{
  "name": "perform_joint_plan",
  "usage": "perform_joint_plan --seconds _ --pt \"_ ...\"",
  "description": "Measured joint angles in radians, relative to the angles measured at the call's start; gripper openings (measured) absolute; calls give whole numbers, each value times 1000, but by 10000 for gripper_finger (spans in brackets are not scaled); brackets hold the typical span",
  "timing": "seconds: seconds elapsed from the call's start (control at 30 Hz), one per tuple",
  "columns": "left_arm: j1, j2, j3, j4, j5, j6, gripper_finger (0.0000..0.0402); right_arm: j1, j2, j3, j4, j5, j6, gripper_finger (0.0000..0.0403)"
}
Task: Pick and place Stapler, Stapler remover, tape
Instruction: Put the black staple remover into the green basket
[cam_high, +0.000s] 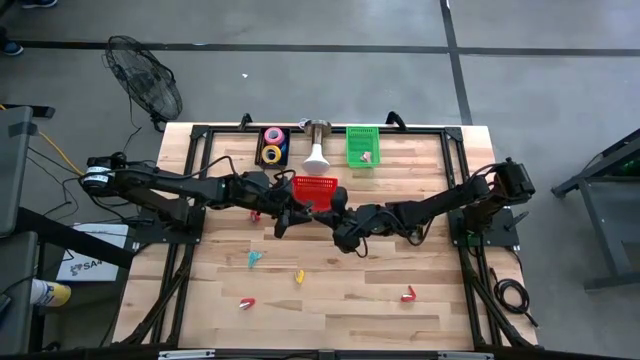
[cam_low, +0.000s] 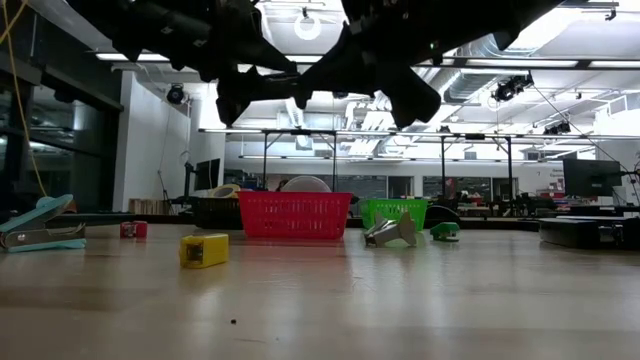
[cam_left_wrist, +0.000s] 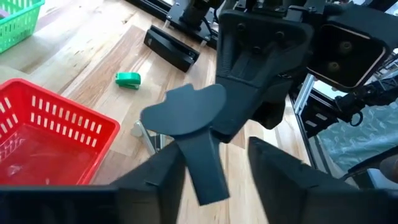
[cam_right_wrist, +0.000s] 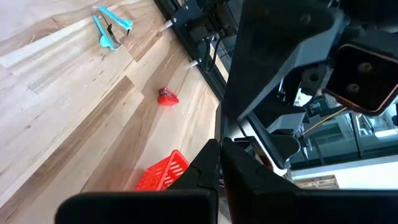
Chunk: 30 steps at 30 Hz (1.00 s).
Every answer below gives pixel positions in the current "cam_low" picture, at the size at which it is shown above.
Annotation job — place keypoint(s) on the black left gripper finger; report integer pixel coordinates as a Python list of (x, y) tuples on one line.
[(275, 86), (232, 100)]

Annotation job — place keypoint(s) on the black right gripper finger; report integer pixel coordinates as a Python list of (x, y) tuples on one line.
[(325, 75), (412, 100)]

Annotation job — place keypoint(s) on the yellow tape roll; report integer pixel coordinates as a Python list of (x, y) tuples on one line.
[(216, 192)]

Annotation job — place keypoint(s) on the green mini stapler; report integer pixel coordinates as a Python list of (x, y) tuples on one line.
[(445, 232)]

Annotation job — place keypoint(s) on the red mini stapler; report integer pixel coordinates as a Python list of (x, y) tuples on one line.
[(137, 230)]

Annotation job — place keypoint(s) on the teal staple remover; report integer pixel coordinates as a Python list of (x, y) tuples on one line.
[(30, 215)]

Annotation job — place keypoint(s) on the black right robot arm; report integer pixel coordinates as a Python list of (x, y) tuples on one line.
[(475, 20)]

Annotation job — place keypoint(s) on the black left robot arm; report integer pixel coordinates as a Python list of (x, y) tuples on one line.
[(165, 30)]

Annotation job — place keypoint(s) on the black metal gantry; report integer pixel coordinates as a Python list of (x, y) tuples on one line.
[(300, 132)]

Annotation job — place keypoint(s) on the black computer monitor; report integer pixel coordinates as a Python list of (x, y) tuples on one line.
[(591, 177), (207, 174)]

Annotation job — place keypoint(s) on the black ceiling spotlight cluster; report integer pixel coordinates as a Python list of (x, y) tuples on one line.
[(512, 87)]

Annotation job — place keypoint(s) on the white dome lamp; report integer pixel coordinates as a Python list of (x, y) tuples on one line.
[(306, 184)]

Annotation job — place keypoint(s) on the green plastic basket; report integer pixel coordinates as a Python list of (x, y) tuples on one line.
[(395, 202)]

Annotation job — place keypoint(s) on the red plastic basket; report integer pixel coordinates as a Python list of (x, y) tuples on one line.
[(295, 196)]

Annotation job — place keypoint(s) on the black plastic bin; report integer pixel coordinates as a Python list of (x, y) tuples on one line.
[(215, 215)]

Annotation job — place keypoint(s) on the wooden crate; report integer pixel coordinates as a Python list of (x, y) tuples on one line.
[(147, 206)]

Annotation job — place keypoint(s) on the black ceiling camera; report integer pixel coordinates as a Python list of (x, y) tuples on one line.
[(175, 93)]

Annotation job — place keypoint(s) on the black aluminium frame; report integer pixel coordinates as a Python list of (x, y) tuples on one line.
[(500, 224)]

